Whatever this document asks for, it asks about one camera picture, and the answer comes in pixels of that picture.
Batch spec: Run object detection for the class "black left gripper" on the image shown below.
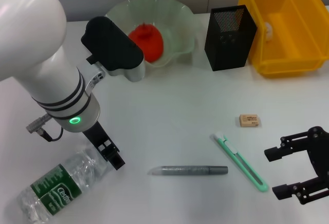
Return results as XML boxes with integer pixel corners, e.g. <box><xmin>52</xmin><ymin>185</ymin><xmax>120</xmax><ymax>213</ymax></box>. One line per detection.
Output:
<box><xmin>82</xmin><ymin>121</ymin><xmax>126</xmax><ymax>171</ymax></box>

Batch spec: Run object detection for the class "red tomato-shaped object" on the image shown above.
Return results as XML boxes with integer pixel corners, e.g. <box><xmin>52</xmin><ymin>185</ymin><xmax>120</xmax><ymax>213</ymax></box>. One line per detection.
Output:
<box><xmin>127</xmin><ymin>23</ymin><xmax>165</xmax><ymax>64</ymax></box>

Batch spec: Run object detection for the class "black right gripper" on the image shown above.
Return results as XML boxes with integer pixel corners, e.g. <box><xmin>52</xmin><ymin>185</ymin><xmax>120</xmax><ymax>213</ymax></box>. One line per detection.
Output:
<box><xmin>264</xmin><ymin>126</ymin><xmax>329</xmax><ymax>206</ymax></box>

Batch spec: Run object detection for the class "left arm cable with plug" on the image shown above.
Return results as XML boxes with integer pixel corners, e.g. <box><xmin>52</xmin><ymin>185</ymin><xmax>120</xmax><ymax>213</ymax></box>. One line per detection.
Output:
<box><xmin>25</xmin><ymin>113</ymin><xmax>65</xmax><ymax>142</ymax></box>

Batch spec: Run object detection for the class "black mesh pen holder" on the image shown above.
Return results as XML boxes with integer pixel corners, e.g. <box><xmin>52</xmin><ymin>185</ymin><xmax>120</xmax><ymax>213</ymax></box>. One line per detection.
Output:
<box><xmin>204</xmin><ymin>4</ymin><xmax>258</xmax><ymax>72</ymax></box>

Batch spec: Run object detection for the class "yellow plastic bin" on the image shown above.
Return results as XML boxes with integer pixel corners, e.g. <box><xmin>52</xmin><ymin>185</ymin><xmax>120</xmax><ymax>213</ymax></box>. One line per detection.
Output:
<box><xmin>237</xmin><ymin>0</ymin><xmax>329</xmax><ymax>79</ymax></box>

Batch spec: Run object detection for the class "frosted green glass fruit bowl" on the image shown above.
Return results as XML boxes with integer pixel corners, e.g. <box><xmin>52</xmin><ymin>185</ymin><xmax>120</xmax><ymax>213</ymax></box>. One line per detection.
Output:
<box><xmin>104</xmin><ymin>0</ymin><xmax>195</xmax><ymax>68</ymax></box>

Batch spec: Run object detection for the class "mint green utility knife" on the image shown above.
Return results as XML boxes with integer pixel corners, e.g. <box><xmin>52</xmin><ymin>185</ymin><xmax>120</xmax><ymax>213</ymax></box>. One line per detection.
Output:
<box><xmin>212</xmin><ymin>131</ymin><xmax>269</xmax><ymax>193</ymax></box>

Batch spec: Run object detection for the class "clear water bottle green label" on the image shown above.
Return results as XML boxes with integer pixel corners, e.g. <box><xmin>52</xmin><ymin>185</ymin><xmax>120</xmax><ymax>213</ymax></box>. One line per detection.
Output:
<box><xmin>16</xmin><ymin>145</ymin><xmax>115</xmax><ymax>223</ymax></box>

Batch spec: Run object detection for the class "beige eraser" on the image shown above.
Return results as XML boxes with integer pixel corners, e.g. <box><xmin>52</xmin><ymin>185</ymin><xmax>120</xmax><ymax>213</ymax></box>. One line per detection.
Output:
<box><xmin>238</xmin><ymin>114</ymin><xmax>261</xmax><ymax>128</ymax></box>

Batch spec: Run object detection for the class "grey marker pen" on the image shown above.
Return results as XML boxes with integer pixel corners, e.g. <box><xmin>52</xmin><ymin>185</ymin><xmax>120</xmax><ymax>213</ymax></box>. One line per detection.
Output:
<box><xmin>148</xmin><ymin>165</ymin><xmax>229</xmax><ymax>177</ymax></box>

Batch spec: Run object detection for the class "white paper ball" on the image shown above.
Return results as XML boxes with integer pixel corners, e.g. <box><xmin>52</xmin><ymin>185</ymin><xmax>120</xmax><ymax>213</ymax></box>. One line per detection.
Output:
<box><xmin>265</xmin><ymin>22</ymin><xmax>273</xmax><ymax>41</ymax></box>

